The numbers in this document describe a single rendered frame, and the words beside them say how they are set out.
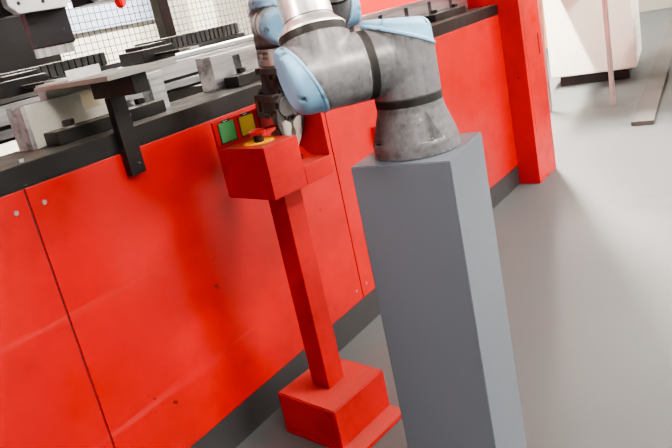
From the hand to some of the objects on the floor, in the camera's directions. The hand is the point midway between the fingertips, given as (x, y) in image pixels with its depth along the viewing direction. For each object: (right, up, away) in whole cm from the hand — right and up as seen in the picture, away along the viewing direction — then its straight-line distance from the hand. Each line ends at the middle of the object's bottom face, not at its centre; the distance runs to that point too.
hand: (295, 149), depth 160 cm
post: (-36, -45, +137) cm, 149 cm away
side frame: (+82, -1, +201) cm, 217 cm away
